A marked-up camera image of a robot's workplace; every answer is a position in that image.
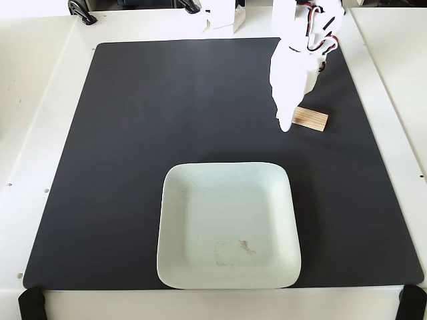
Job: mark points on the white square plate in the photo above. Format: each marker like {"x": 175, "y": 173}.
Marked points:
{"x": 227, "y": 213}

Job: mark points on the black table clamp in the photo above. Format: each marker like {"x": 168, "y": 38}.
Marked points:
{"x": 81, "y": 11}
{"x": 190, "y": 5}

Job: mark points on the black rubber work mat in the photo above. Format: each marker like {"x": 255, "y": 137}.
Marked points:
{"x": 116, "y": 150}

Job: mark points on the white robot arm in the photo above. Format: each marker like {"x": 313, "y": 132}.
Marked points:
{"x": 217, "y": 16}

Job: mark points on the grooved wooden block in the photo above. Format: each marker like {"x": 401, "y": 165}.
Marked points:
{"x": 311, "y": 119}

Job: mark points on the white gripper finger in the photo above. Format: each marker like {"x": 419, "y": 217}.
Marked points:
{"x": 313, "y": 81}
{"x": 288, "y": 90}

